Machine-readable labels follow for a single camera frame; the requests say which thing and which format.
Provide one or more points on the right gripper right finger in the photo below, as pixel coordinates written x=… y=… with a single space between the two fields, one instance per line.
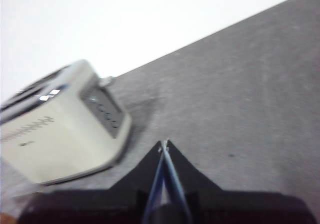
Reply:
x=187 y=176

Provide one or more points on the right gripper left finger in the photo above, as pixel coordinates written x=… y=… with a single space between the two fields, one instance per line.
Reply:
x=140 y=176

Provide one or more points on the cream two-slot toaster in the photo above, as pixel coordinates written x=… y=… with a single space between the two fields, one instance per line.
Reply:
x=62 y=138

